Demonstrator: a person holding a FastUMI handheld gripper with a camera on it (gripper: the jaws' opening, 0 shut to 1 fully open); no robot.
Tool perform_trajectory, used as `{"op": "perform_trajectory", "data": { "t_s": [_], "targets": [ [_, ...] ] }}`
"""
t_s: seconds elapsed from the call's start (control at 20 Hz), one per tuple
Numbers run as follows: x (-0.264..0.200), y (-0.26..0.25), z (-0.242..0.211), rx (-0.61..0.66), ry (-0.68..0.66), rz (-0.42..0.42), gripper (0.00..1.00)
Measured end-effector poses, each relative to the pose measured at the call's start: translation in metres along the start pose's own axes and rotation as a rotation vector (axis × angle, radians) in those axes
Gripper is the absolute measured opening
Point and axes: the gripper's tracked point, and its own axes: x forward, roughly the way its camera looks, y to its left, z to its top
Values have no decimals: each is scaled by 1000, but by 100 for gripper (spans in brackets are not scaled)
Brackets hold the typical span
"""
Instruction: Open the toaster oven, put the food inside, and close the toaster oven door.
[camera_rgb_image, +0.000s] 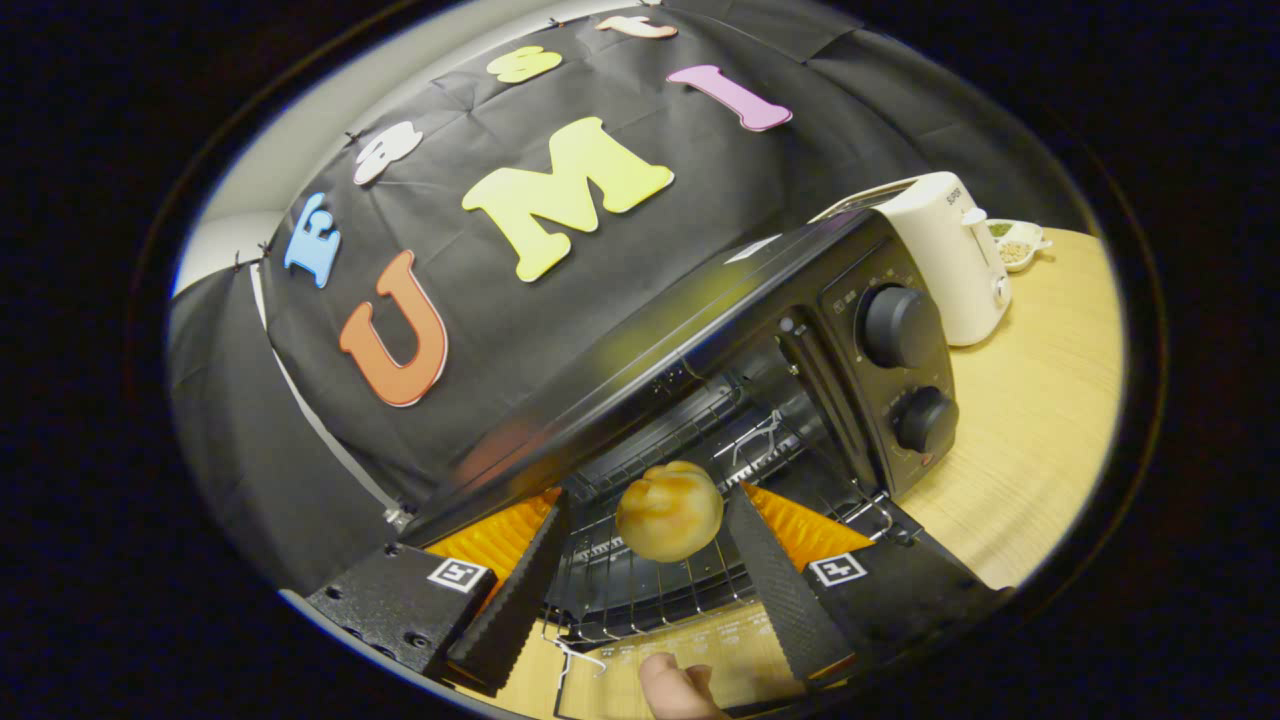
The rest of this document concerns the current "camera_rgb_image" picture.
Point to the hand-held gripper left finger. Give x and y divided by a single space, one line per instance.
520 590

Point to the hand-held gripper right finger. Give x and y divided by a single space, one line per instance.
775 585

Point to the golden bread bun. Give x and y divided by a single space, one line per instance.
668 510

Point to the black toaster oven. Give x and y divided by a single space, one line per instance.
700 310

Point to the white pop-up toaster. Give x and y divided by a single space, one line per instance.
950 270

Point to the white divided condiment dish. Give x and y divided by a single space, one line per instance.
1015 245

